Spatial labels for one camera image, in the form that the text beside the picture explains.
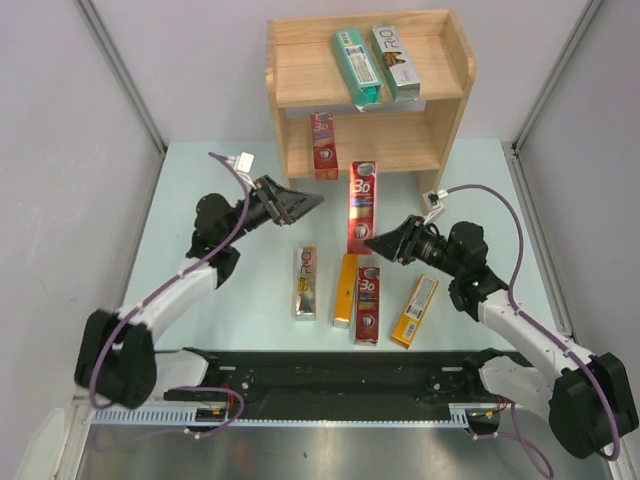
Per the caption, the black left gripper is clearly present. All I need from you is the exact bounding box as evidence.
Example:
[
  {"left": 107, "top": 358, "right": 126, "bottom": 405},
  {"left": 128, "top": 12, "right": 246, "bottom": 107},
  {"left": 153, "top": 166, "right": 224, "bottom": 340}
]
[{"left": 222, "top": 175, "right": 322, "bottom": 245}]

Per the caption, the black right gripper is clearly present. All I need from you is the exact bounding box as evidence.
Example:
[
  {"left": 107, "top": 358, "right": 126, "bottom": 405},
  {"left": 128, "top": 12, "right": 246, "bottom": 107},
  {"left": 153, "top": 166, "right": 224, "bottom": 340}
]
[{"left": 364, "top": 214, "right": 462, "bottom": 278}]

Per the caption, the red 3D toothpaste box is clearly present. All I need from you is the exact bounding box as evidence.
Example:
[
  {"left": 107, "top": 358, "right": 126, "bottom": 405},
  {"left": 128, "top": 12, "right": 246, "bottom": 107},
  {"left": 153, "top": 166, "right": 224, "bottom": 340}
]
[
  {"left": 310, "top": 112, "right": 339, "bottom": 181},
  {"left": 347, "top": 162, "right": 377, "bottom": 255},
  {"left": 354, "top": 266, "right": 380, "bottom": 346}
]

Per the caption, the teal toothpaste box with barcode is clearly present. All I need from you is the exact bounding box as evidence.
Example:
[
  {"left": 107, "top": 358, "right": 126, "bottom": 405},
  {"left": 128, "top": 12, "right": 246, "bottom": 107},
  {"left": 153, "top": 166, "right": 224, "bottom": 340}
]
[{"left": 332, "top": 28, "right": 383, "bottom": 112}]

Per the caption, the silver teal toothpaste box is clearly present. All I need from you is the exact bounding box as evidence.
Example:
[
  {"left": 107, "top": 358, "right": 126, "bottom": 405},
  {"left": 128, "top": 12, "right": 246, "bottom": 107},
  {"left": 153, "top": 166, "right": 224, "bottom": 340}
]
[{"left": 372, "top": 26, "right": 421, "bottom": 102}]

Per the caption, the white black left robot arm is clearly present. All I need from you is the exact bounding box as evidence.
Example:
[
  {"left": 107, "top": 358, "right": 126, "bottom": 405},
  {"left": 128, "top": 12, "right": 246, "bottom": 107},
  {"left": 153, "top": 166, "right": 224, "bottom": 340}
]
[{"left": 74, "top": 175, "right": 325, "bottom": 409}]

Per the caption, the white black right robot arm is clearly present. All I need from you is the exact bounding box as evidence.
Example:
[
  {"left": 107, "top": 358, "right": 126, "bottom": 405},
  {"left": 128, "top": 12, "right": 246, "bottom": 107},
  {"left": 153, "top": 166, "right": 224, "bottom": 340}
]
[{"left": 365, "top": 216, "right": 639, "bottom": 461}]

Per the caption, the wooden two-tier shelf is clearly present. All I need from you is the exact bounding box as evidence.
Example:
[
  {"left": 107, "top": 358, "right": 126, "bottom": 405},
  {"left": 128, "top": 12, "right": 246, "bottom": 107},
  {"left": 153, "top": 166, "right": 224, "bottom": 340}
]
[{"left": 266, "top": 10, "right": 476, "bottom": 194}]

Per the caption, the plain yellow toothpaste box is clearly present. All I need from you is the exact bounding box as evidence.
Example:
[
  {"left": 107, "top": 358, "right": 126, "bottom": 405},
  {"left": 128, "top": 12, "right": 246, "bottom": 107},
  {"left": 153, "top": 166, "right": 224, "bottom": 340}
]
[{"left": 332, "top": 253, "right": 358, "bottom": 328}]

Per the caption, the yellow toothpaste box with barcode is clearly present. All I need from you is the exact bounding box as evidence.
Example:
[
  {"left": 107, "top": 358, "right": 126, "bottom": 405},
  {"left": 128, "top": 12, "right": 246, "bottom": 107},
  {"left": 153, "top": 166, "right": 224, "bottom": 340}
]
[{"left": 390, "top": 274, "right": 439, "bottom": 349}]

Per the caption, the silver yellow toothpaste box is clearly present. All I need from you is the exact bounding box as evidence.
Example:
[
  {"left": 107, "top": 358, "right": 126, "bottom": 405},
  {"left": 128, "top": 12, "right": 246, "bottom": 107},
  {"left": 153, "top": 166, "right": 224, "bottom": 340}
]
[{"left": 294, "top": 245, "right": 317, "bottom": 320}]

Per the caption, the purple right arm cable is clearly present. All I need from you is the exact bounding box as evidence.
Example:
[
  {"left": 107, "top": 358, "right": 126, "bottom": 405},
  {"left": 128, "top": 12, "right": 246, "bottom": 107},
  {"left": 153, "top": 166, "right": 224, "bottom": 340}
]
[{"left": 442, "top": 183, "right": 624, "bottom": 460}]

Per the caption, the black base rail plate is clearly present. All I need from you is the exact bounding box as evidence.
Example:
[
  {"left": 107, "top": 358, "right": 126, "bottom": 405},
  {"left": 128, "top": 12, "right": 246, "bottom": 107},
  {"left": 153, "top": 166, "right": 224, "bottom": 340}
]
[{"left": 163, "top": 350, "right": 506, "bottom": 424}]

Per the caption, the white slotted cable duct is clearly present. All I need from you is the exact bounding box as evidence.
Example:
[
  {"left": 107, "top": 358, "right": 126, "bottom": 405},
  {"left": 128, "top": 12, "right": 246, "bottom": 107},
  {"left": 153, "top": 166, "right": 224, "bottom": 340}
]
[{"left": 92, "top": 406, "right": 469, "bottom": 429}]

